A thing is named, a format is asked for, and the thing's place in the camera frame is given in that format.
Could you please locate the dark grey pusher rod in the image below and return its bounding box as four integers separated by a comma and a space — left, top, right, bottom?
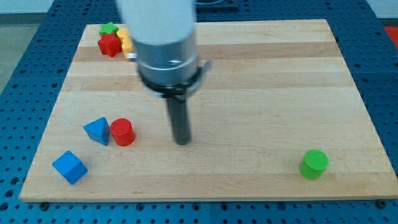
166, 98, 191, 145

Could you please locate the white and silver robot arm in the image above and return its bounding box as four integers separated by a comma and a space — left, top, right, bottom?
117, 0, 203, 145

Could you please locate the blue cube block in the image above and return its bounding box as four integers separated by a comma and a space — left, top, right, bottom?
52, 151, 88, 185

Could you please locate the red cylinder block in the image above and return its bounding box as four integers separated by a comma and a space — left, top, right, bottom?
110, 118, 136, 146

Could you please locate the blue triangular prism block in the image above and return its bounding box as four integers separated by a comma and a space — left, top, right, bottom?
83, 117, 110, 146

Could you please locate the yellow block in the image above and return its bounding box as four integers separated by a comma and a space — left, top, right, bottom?
116, 27, 134, 58

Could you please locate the light wooden board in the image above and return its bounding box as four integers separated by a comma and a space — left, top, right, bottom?
20, 19, 397, 202

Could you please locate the red star block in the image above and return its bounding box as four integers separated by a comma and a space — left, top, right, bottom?
98, 34, 122, 57

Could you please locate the green star block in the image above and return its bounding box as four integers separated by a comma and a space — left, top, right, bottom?
98, 22, 119, 36

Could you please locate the green cylinder block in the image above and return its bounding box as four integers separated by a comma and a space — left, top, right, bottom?
299, 149, 329, 180

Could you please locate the black clamp ring with lever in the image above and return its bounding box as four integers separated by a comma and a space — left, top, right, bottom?
138, 60, 213, 100

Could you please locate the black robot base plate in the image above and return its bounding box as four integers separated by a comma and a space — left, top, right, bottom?
194, 0, 239, 10

